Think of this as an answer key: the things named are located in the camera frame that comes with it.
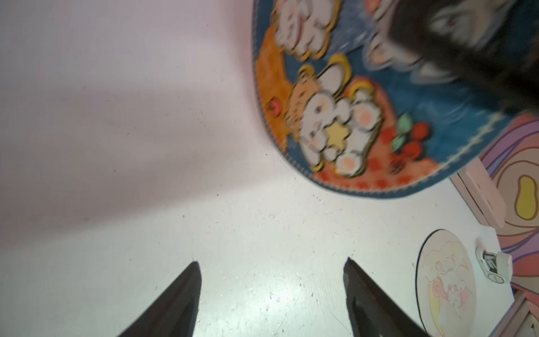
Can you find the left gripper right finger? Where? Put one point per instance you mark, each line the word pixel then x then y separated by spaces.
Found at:
pixel 371 311

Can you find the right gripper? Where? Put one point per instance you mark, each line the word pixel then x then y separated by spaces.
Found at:
pixel 454 35

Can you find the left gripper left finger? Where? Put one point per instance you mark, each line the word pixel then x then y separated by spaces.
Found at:
pixel 175 311

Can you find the pink cartoon girl coaster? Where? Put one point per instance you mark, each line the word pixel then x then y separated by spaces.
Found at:
pixel 445 286

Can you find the dark blue cartoon animals coaster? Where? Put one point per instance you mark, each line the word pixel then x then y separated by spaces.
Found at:
pixel 358 114

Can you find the small white clip device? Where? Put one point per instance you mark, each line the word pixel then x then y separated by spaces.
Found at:
pixel 497 267

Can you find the pink rectangular pad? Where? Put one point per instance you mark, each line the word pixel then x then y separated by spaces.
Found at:
pixel 480 194

